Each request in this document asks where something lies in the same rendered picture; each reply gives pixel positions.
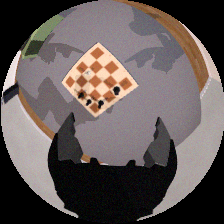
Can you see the brown and cream chessboard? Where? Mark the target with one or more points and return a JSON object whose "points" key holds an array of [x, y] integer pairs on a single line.
{"points": [[106, 73]]}

